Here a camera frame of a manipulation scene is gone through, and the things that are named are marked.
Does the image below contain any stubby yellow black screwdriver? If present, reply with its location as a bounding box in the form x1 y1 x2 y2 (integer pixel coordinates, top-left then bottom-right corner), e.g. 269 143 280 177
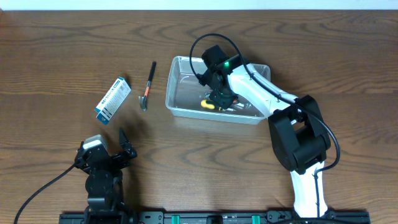
200 100 236 112

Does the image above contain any silver wrench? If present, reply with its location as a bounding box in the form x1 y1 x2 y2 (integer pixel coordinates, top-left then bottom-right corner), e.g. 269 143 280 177
204 92 252 110

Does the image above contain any small black orange hammer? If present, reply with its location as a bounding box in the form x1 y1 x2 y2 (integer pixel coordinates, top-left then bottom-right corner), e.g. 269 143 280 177
139 61 157 111

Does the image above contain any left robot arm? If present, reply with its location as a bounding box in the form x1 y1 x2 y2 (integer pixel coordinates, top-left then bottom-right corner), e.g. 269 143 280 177
75 129 138 224

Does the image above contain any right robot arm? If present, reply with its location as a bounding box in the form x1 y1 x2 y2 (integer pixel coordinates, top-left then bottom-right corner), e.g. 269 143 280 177
197 45 331 218

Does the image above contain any clear plastic container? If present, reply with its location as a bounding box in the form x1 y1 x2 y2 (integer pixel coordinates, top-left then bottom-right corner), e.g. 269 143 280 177
165 56 266 124

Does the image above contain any white blue cardboard box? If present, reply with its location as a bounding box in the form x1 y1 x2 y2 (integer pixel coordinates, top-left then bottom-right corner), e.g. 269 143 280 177
95 77 131 125

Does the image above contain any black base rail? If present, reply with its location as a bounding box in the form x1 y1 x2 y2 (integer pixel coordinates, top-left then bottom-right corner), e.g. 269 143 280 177
58 210 371 224

